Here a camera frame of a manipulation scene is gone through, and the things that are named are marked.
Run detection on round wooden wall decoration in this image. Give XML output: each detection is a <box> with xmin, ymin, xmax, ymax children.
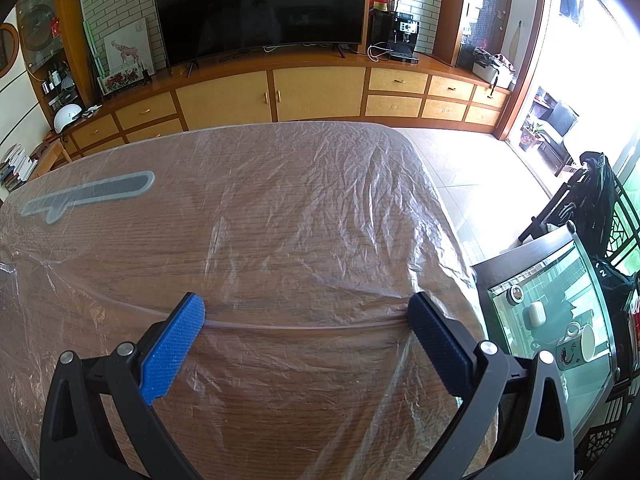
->
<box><xmin>0</xmin><ymin>22</ymin><xmax>20</xmax><ymax>81</ymax></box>

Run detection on black jacket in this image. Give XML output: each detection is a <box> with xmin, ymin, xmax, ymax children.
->
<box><xmin>570</xmin><ymin>151</ymin><xmax>626</xmax><ymax>261</ymax></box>

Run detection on pale wooden paddle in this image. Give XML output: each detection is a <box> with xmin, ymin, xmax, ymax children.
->
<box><xmin>509</xmin><ymin>20</ymin><xmax>523</xmax><ymax>68</ymax></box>

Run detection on tall black box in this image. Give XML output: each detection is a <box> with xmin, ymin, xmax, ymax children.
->
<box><xmin>369</xmin><ymin>10</ymin><xmax>393</xmax><ymax>56</ymax></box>

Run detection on green long poles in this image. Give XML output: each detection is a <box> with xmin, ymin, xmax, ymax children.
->
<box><xmin>85</xmin><ymin>20</ymin><xmax>108</xmax><ymax>81</ymax></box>

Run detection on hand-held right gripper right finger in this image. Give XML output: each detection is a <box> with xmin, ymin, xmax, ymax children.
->
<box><xmin>406</xmin><ymin>291</ymin><xmax>576</xmax><ymax>480</ymax></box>

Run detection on cluster of small bottles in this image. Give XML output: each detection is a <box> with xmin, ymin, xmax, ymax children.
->
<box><xmin>40</xmin><ymin>67</ymin><xmax>76</xmax><ymax>101</ymax></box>

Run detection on giraffe picture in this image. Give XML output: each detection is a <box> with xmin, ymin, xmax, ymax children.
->
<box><xmin>102</xmin><ymin>17</ymin><xmax>153</xmax><ymax>78</ymax></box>

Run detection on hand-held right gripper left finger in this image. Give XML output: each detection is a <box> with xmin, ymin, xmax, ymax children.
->
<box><xmin>39</xmin><ymin>291</ymin><xmax>207</xmax><ymax>480</ymax></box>

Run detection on red flower picture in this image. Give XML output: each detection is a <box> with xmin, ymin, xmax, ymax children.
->
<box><xmin>97</xmin><ymin>65</ymin><xmax>148</xmax><ymax>97</ymax></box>

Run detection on white plastic basket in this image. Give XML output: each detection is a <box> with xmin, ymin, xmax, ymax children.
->
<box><xmin>470</xmin><ymin>50</ymin><xmax>516</xmax><ymax>92</ymax></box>

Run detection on white helmet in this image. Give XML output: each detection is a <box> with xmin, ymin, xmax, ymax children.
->
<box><xmin>52</xmin><ymin>103</ymin><xmax>83</xmax><ymax>134</ymax></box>

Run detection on clear plastic table sheet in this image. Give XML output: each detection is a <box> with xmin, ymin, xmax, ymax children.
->
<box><xmin>0</xmin><ymin>120</ymin><xmax>501</xmax><ymax>480</ymax></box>

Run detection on small wooden side table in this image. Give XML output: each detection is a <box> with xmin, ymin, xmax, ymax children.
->
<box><xmin>27</xmin><ymin>140</ymin><xmax>73</xmax><ymax>181</ymax></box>

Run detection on green glass side table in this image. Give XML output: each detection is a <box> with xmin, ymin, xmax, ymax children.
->
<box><xmin>472</xmin><ymin>225</ymin><xmax>640</xmax><ymax>480</ymax></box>

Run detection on large black television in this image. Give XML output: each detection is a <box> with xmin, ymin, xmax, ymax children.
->
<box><xmin>150</xmin><ymin>0</ymin><xmax>370</xmax><ymax>78</ymax></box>

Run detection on potted plant with red flowers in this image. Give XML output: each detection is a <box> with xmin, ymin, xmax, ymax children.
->
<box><xmin>520</xmin><ymin>120</ymin><xmax>543</xmax><ymax>153</ymax></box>

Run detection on grey electric fan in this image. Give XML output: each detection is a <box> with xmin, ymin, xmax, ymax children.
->
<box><xmin>17</xmin><ymin>2</ymin><xmax>63</xmax><ymax>53</ymax></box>

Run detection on black bag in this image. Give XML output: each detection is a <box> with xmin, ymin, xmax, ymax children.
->
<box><xmin>592</xmin><ymin>255</ymin><xmax>640</xmax><ymax>311</ymax></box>

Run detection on stack of books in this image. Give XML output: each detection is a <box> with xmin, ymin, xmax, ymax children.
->
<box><xmin>0</xmin><ymin>143</ymin><xmax>38</xmax><ymax>193</ymax></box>

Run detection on dark wooden chair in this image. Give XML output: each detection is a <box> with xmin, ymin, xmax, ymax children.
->
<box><xmin>517</xmin><ymin>167</ymin><xmax>640</xmax><ymax>271</ymax></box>

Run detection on dark armchair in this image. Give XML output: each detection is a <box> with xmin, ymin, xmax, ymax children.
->
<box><xmin>532</xmin><ymin>87</ymin><xmax>581</xmax><ymax>163</ymax></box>

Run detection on white mug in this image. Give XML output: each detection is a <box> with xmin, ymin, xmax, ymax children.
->
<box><xmin>565</xmin><ymin>322</ymin><xmax>598</xmax><ymax>363</ymax></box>

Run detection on black coffee machine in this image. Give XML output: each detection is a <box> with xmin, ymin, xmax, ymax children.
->
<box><xmin>390</xmin><ymin>11</ymin><xmax>421</xmax><ymax>64</ymax></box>

